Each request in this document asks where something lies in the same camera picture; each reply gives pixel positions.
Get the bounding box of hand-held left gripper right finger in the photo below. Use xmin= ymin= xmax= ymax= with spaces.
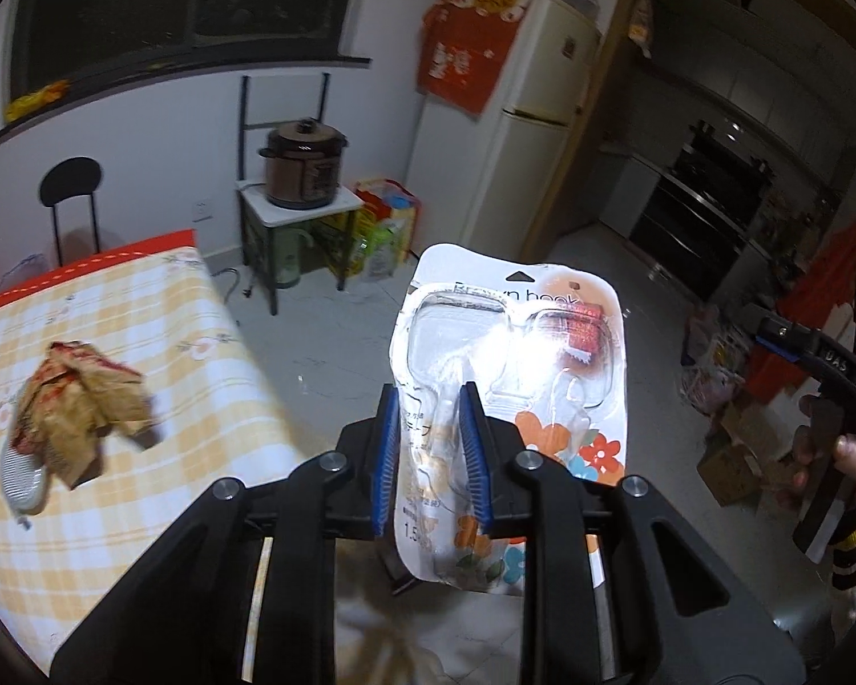
xmin=458 ymin=381 xmax=807 ymax=685

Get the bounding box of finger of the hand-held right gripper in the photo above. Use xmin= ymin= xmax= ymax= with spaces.
xmin=740 ymin=303 xmax=821 ymax=365

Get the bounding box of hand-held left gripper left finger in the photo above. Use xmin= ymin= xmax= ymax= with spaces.
xmin=50 ymin=384 xmax=401 ymax=685

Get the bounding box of light plastic bag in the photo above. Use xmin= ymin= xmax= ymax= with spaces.
xmin=335 ymin=542 xmax=529 ymax=685

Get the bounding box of white floral blister card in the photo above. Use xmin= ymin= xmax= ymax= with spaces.
xmin=387 ymin=243 xmax=629 ymax=597

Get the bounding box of red garment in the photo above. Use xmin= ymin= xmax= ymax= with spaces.
xmin=745 ymin=217 xmax=856 ymax=401

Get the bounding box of pink plastic bag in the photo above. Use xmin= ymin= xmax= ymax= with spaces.
xmin=681 ymin=303 xmax=750 ymax=415

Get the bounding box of brown cardboard box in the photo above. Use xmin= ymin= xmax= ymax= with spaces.
xmin=695 ymin=392 xmax=810 ymax=507

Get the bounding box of black oven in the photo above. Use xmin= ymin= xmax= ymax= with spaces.
xmin=628 ymin=121 xmax=775 ymax=279

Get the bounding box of yellow green box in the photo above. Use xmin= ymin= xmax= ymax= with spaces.
xmin=314 ymin=214 xmax=365 ymax=279

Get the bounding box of pale green thermos jug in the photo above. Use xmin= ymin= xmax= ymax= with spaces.
xmin=274 ymin=224 xmax=315 ymax=290

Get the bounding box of red shopping bag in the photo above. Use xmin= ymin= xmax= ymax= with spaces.
xmin=353 ymin=178 xmax=422 ymax=283

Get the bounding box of white fridge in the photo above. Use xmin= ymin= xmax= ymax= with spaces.
xmin=406 ymin=0 xmax=604 ymax=265

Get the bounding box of checked plastic table cover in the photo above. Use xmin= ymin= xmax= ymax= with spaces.
xmin=0 ymin=246 xmax=308 ymax=658

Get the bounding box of brown pressure cooker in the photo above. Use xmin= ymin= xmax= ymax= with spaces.
xmin=258 ymin=120 xmax=349 ymax=211

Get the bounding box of crumpled brown snack wrapper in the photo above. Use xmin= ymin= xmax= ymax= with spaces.
xmin=10 ymin=339 xmax=161 ymax=492

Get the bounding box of red printed cloth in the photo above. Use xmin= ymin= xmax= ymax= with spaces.
xmin=417 ymin=0 xmax=536 ymax=115

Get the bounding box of black round chair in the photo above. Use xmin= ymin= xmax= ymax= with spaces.
xmin=39 ymin=157 xmax=104 ymax=268

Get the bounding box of yellow packet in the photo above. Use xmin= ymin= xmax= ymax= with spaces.
xmin=6 ymin=80 xmax=71 ymax=122

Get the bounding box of dark window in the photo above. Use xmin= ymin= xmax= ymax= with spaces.
xmin=0 ymin=0 xmax=372 ymax=147

